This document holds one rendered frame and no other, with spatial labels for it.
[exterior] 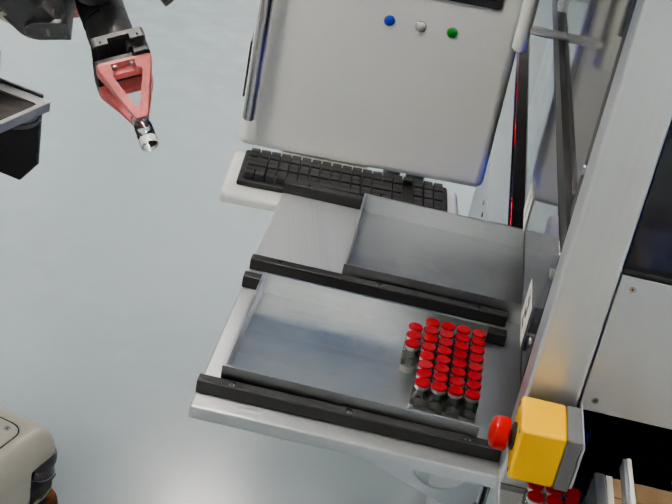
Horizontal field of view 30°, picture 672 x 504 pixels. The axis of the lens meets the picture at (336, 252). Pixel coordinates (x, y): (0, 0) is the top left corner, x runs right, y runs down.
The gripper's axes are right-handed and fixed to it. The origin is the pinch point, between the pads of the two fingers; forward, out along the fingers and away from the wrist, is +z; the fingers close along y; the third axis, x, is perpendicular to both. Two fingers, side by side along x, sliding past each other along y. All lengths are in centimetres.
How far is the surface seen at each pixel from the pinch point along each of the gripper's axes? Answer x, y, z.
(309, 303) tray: -19.8, 40.2, 13.5
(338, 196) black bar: -36, 59, -11
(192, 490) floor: -3, 146, 6
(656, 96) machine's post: -48, -23, 28
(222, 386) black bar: -1.4, 23.3, 27.6
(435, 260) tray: -45, 52, 8
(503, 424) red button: -28, 7, 48
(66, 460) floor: 22, 147, -10
